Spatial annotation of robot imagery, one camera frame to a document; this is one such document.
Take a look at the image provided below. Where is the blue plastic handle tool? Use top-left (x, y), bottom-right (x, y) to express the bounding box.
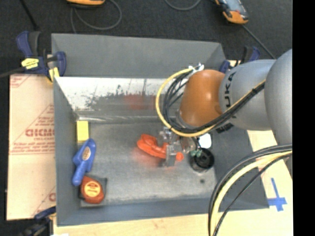
top-left (71, 138), bottom-right (97, 187)

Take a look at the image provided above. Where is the grey metal bin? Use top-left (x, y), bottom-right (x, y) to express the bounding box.
top-left (50, 32), bottom-right (269, 226)

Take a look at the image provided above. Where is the black cylinder on white bracket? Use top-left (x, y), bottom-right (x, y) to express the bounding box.
top-left (189, 132), bottom-right (215, 173)

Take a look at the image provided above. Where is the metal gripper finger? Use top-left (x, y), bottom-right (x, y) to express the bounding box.
top-left (164, 144), bottom-right (179, 168)
top-left (159, 128), bottom-right (174, 145)

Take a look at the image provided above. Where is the brown cardboard board red print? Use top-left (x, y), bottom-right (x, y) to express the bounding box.
top-left (5, 73), bottom-right (57, 221)

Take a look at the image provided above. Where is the yellow block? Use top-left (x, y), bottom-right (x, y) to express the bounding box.
top-left (76, 120), bottom-right (90, 143)

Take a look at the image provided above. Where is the orange tape measure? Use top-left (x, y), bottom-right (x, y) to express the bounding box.
top-left (78, 175), bottom-right (108, 206)

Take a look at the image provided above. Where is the orange plastic clamp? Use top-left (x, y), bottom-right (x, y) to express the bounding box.
top-left (136, 133), bottom-right (185, 162)

